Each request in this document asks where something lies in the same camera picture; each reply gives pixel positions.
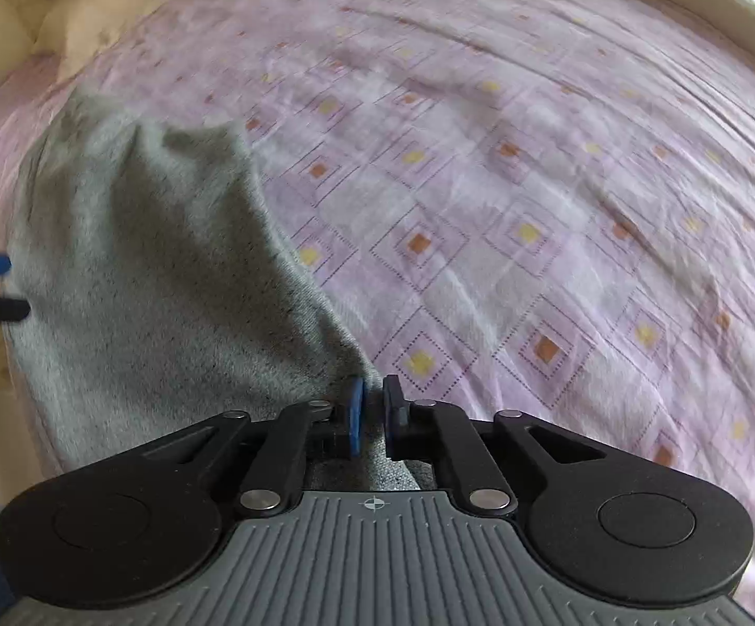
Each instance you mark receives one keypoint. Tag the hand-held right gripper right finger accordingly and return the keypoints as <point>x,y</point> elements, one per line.
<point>391,414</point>

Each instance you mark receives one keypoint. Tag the cream tufted headboard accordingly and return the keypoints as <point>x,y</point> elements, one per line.
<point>5,6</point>

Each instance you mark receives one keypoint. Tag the pink patterned bedsheet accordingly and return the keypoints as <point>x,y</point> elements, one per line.
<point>547,208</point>

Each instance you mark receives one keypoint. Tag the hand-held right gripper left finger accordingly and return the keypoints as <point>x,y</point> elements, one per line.
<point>354,417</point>

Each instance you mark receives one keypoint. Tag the grey pants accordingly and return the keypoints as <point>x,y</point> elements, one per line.
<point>155,274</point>

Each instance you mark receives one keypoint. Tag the peach pillow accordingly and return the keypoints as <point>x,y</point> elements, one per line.
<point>110,19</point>

